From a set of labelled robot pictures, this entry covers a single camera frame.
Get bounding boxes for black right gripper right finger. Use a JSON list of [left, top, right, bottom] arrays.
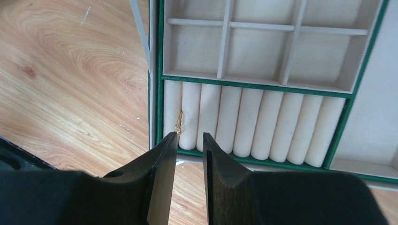
[[203, 133, 388, 225]]

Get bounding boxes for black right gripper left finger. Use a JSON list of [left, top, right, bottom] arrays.
[[0, 132, 177, 225]]

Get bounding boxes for green jewelry tray insert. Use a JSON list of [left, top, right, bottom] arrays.
[[155, 0, 398, 184]]

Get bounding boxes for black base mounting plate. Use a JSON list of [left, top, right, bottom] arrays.
[[0, 137, 56, 171]]

